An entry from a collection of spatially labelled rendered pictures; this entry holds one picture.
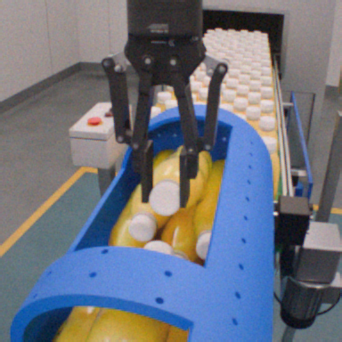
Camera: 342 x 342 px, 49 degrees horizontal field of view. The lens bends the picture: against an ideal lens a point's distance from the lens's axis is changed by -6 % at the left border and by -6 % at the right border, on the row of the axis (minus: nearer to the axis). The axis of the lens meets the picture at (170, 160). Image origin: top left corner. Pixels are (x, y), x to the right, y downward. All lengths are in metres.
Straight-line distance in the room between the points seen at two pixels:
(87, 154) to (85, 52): 4.74
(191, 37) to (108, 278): 0.24
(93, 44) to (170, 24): 5.25
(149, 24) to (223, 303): 0.26
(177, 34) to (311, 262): 0.78
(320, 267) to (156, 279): 0.75
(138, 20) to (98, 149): 0.62
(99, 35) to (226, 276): 5.24
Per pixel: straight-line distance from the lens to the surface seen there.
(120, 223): 0.65
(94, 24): 5.54
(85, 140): 0.97
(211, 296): 0.36
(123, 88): 0.43
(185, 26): 0.37
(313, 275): 1.07
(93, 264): 0.37
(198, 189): 0.51
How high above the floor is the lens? 1.48
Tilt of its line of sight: 28 degrees down
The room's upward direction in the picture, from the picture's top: straight up
